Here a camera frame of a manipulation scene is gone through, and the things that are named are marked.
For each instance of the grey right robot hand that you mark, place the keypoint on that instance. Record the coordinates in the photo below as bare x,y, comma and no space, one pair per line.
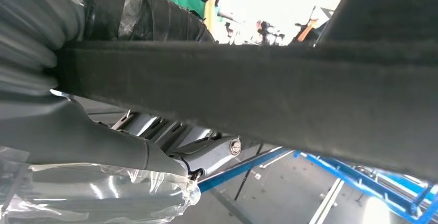
85,140

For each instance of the blue overhead truss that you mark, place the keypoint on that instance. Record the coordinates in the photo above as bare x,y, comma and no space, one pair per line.
342,173

